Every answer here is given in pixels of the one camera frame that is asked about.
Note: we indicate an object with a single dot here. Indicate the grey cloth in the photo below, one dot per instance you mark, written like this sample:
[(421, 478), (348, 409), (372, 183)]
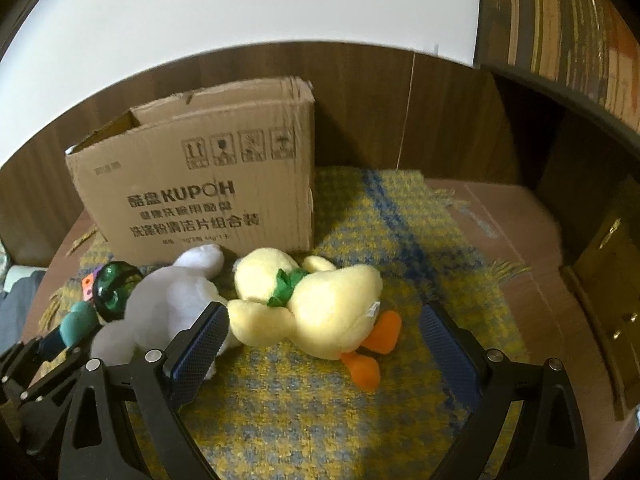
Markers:
[(20, 305)]

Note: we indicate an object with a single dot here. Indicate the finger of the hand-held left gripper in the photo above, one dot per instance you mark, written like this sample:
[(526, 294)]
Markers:
[(20, 360), (55, 375)]

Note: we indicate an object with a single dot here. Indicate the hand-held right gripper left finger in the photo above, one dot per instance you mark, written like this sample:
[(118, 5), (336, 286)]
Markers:
[(200, 347)]

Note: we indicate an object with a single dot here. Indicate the yellow blue checked blanket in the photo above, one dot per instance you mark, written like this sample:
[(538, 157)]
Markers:
[(310, 420)]

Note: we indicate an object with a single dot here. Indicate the wooden drawer cabinet brass knobs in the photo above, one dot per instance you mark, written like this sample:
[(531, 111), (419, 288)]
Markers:
[(610, 300)]

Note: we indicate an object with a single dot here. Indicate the pale green pillow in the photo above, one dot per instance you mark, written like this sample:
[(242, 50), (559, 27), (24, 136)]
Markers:
[(5, 270)]

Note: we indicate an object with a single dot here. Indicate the yellow duck plush toy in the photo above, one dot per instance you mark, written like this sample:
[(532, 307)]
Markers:
[(320, 305)]

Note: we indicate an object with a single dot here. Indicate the printed cardboard box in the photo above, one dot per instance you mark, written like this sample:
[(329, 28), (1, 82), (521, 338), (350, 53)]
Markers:
[(200, 195)]

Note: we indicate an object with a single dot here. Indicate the teal plush toy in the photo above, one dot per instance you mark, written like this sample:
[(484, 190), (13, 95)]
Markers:
[(77, 325)]

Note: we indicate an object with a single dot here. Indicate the white plush toy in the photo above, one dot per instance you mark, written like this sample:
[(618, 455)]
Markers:
[(165, 305)]

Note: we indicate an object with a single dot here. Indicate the orange toy block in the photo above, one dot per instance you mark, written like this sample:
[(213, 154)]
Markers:
[(87, 290)]

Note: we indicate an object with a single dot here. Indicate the green round toy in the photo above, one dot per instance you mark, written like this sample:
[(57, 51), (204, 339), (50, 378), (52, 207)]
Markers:
[(115, 290)]

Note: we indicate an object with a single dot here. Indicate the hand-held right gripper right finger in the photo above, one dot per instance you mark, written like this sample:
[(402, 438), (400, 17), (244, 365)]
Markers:
[(445, 355)]

